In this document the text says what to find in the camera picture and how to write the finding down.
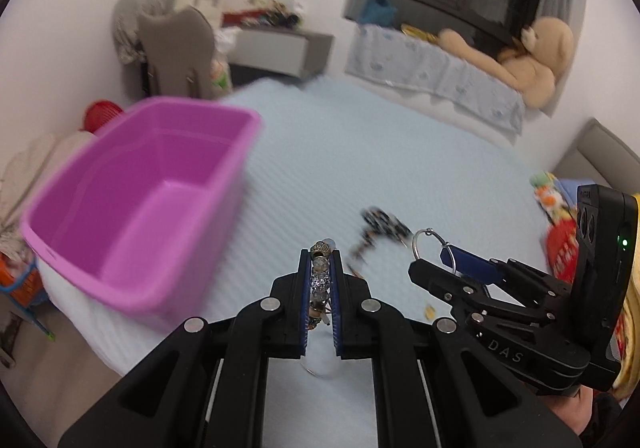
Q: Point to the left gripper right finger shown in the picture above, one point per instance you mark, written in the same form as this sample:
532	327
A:
434	386

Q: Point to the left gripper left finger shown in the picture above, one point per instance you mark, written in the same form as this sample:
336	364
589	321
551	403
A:
205	384

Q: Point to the grey chair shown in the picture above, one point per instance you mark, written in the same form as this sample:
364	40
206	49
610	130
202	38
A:
179	50

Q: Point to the tan teddy bear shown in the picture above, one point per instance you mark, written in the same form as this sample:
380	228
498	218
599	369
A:
533	69

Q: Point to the red plastic basket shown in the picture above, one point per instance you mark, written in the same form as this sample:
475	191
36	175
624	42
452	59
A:
99	113

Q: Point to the grey headboard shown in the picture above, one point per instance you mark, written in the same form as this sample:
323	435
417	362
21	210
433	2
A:
597	154

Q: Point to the grey clothes pile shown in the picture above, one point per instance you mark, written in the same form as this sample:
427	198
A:
25	175

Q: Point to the blue plush toy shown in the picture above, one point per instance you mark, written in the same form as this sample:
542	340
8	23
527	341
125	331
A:
378	12

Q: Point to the person's right hand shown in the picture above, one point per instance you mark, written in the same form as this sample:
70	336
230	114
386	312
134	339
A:
575	411

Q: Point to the purple plastic tub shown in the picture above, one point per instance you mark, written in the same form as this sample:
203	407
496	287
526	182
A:
139	218

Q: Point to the grey garment on chair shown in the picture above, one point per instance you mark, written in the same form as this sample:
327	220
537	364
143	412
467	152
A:
125	26

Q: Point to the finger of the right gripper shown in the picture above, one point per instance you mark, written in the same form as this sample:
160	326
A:
463	294
523	282

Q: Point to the small plush toy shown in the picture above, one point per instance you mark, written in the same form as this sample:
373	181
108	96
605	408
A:
555	204

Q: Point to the grey white desk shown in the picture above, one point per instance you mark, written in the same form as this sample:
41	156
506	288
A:
295	53

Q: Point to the orange blue laundry basket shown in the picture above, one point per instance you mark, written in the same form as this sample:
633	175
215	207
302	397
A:
22	284

